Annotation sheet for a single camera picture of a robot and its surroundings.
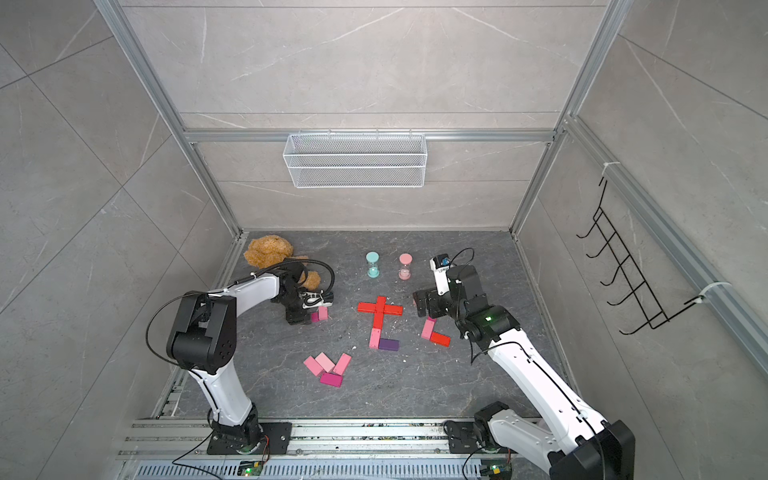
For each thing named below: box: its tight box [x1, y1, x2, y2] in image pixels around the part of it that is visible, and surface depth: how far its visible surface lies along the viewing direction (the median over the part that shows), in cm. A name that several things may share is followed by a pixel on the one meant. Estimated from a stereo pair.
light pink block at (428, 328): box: [421, 316, 437, 341], surface depth 94 cm
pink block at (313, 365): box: [303, 356, 323, 377], surface depth 87 cm
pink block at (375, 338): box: [369, 327, 381, 349], surface depth 92 cm
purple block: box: [378, 338, 400, 351], surface depth 90 cm
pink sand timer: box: [398, 253, 413, 281], surface depth 107 cm
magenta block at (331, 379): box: [320, 372, 343, 388], surface depth 85 cm
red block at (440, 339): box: [430, 332, 451, 347], surface depth 92 cm
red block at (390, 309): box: [383, 304, 403, 316], surface depth 99 cm
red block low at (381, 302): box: [375, 296, 387, 314], surface depth 100 cm
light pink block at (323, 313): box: [318, 306, 329, 321], surface depth 97 cm
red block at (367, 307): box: [357, 302, 376, 313], surface depth 99 cm
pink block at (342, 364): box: [333, 352, 352, 376], surface depth 87 cm
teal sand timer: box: [365, 251, 380, 279], surface depth 106 cm
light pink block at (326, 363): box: [315, 352, 335, 373], surface depth 87 cm
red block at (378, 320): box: [373, 312, 384, 330], surface depth 97 cm
